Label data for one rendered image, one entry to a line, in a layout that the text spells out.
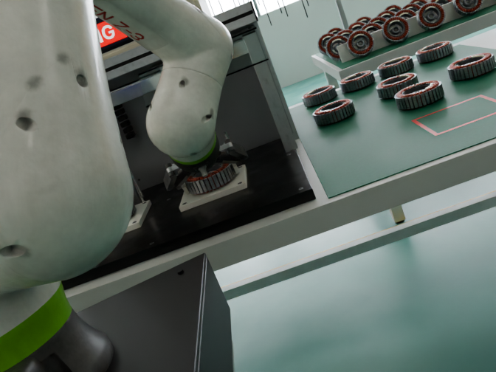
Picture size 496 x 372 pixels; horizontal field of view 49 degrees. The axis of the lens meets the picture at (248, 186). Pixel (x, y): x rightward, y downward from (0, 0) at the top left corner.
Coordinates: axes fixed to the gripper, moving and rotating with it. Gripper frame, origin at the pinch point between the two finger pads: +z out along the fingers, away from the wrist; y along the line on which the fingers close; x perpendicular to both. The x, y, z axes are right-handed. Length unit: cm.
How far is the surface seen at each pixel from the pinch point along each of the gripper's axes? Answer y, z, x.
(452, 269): 66, 88, -42
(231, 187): 3.5, -5.1, -5.5
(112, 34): -8.2, -5.4, 38.0
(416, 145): 39.6, -13.1, -13.8
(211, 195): -1.1, -5.0, -5.6
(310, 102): 37, 49, 24
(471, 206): 80, 80, -24
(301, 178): 16.6, -12.6, -11.2
